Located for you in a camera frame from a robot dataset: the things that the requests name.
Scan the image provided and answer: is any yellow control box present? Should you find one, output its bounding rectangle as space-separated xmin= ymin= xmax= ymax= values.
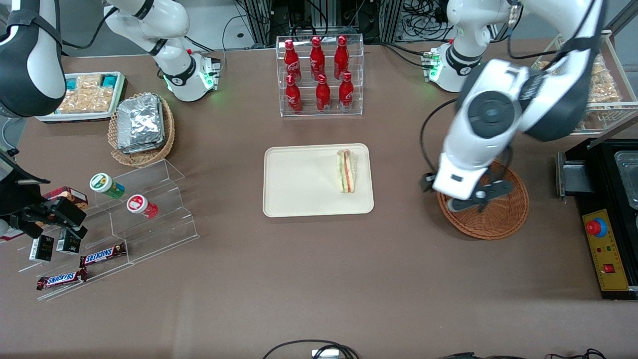
xmin=582 ymin=208 xmax=630 ymax=292

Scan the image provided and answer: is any red emergency stop button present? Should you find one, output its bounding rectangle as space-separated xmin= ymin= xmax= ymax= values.
xmin=586 ymin=217 xmax=608 ymax=238

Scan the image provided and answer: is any brown chocolate box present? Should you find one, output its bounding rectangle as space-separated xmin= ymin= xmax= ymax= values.
xmin=42 ymin=186 xmax=89 ymax=210

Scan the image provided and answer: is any red can with white lid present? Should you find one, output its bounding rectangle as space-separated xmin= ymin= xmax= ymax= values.
xmin=126 ymin=194 xmax=159 ymax=219

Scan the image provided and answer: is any light tan wicker basket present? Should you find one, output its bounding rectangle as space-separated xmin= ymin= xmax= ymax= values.
xmin=107 ymin=92 xmax=176 ymax=168

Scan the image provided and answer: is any clear acrylic bottle rack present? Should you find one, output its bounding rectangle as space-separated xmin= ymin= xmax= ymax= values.
xmin=276 ymin=34 xmax=364 ymax=118

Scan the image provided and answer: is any red cola bottle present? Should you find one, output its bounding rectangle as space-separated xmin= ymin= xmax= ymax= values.
xmin=333 ymin=35 xmax=349 ymax=80
xmin=310 ymin=36 xmax=325 ymax=81
xmin=285 ymin=74 xmax=303 ymax=114
xmin=338 ymin=71 xmax=355 ymax=111
xmin=316 ymin=74 xmax=331 ymax=113
xmin=284 ymin=39 xmax=302 ymax=83

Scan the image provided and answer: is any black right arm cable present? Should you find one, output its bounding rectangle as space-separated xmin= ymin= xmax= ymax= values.
xmin=60 ymin=5 xmax=120 ymax=50

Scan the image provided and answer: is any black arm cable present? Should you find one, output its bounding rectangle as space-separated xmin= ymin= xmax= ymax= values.
xmin=420 ymin=0 xmax=599 ymax=173
xmin=60 ymin=5 xmax=120 ymax=50

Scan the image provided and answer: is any green can with white lid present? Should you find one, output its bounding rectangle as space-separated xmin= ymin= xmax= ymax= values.
xmin=89 ymin=173 xmax=126 ymax=200

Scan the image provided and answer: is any cream plastic serving tray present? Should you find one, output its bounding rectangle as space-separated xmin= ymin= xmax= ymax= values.
xmin=263 ymin=143 xmax=375 ymax=218

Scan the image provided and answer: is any triangular sandwich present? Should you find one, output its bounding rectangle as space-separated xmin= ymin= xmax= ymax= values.
xmin=335 ymin=149 xmax=358 ymax=194

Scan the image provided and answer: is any small black box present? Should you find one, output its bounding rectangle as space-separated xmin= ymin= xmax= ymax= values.
xmin=56 ymin=228 xmax=82 ymax=255
xmin=28 ymin=234 xmax=55 ymax=263

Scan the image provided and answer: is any aluminium frame rack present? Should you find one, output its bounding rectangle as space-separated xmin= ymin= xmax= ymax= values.
xmin=249 ymin=0 xmax=404 ymax=45

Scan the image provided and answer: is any clear acrylic stepped display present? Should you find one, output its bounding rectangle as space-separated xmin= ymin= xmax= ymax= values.
xmin=17 ymin=159 xmax=201 ymax=302

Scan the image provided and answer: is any black equipment base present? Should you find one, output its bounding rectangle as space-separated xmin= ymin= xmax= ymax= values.
xmin=563 ymin=139 xmax=638 ymax=301

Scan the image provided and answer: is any brown round wicker basket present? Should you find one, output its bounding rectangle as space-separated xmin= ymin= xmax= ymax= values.
xmin=437 ymin=159 xmax=530 ymax=241

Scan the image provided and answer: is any clear plastic container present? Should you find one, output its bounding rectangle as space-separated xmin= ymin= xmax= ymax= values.
xmin=614 ymin=151 xmax=638 ymax=210

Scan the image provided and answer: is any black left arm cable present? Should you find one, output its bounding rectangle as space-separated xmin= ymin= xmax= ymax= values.
xmin=420 ymin=0 xmax=599 ymax=173

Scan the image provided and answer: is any tangle of black cables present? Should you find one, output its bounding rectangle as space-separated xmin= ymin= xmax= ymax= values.
xmin=399 ymin=0 xmax=457 ymax=40

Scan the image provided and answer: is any brown Snickers bar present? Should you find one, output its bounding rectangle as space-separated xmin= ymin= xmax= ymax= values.
xmin=36 ymin=268 xmax=88 ymax=291
xmin=79 ymin=242 xmax=127 ymax=268

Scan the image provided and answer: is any white rectangular snack tray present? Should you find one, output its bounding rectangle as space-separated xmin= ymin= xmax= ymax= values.
xmin=35 ymin=71 xmax=126 ymax=124

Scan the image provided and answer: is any white wire shelf rack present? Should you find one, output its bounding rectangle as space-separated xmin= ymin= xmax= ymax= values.
xmin=531 ymin=30 xmax=638 ymax=136

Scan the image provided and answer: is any black looped cable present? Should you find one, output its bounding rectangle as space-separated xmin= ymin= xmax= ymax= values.
xmin=262 ymin=339 xmax=359 ymax=359

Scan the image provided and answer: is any grey metal bracket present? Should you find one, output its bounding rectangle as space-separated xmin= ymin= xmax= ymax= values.
xmin=556 ymin=151 xmax=596 ymax=198

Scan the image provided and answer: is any silver foil packet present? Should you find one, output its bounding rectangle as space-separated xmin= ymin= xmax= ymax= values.
xmin=119 ymin=140 xmax=166 ymax=155
xmin=117 ymin=94 xmax=165 ymax=148

